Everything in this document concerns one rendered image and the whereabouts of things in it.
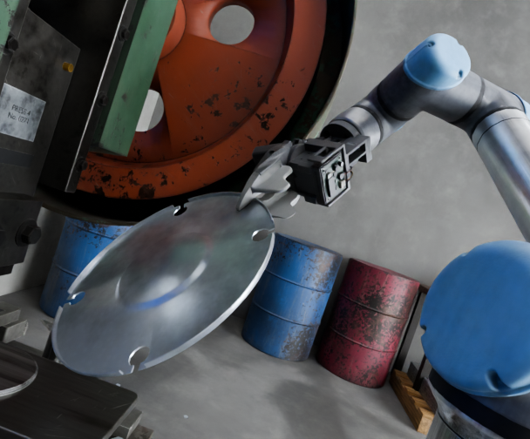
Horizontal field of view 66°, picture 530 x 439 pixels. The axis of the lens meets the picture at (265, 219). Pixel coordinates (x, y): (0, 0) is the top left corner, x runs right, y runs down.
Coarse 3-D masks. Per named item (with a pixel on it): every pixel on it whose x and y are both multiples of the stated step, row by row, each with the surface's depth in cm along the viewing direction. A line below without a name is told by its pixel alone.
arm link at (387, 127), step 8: (376, 88) 62; (368, 96) 64; (376, 96) 62; (360, 104) 63; (368, 104) 62; (376, 104) 62; (376, 112) 62; (384, 112) 61; (384, 120) 62; (392, 120) 62; (384, 128) 62; (392, 128) 64; (384, 136) 63
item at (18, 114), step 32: (32, 32) 43; (32, 64) 45; (64, 64) 49; (0, 96) 42; (32, 96) 46; (64, 96) 52; (0, 128) 43; (32, 128) 48; (0, 160) 45; (32, 160) 50; (0, 192) 46; (32, 192) 52; (0, 224) 43; (32, 224) 49; (0, 256) 45
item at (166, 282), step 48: (240, 192) 56; (144, 240) 57; (192, 240) 51; (240, 240) 47; (96, 288) 52; (144, 288) 46; (192, 288) 44; (240, 288) 41; (96, 336) 44; (144, 336) 41; (192, 336) 38
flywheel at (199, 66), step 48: (192, 0) 80; (240, 0) 81; (288, 0) 78; (192, 48) 81; (240, 48) 80; (288, 48) 76; (192, 96) 81; (240, 96) 80; (288, 96) 76; (144, 144) 81; (192, 144) 81; (240, 144) 77; (96, 192) 79; (144, 192) 78; (192, 192) 79
